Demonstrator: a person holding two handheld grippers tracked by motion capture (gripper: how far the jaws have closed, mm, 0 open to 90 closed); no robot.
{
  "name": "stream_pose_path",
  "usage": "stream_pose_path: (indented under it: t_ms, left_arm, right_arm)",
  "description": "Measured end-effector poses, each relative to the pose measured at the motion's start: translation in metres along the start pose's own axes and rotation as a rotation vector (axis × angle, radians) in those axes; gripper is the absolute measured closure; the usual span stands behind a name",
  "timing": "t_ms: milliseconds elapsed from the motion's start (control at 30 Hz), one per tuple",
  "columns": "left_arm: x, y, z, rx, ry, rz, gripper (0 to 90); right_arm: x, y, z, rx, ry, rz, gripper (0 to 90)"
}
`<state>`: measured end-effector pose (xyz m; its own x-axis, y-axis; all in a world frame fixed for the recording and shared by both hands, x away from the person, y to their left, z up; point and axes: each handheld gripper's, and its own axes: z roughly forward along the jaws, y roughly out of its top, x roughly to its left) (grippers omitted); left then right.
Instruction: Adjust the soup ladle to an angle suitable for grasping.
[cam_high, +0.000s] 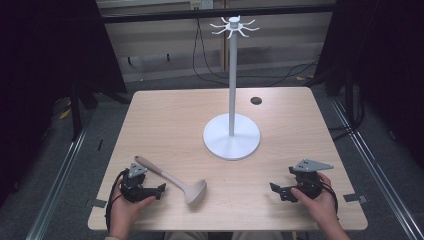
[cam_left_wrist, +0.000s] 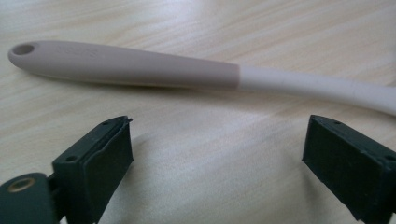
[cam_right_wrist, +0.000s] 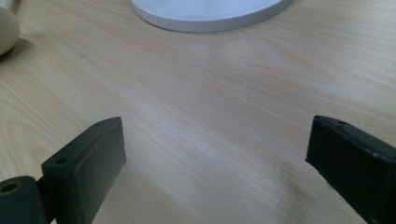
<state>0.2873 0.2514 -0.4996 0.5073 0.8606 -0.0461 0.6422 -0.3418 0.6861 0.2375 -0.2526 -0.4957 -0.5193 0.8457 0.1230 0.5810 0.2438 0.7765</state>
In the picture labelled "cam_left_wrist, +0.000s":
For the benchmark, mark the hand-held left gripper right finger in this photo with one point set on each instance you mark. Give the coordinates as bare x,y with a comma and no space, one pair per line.
348,165

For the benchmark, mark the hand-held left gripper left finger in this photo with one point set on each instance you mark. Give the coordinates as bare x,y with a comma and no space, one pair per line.
93,168

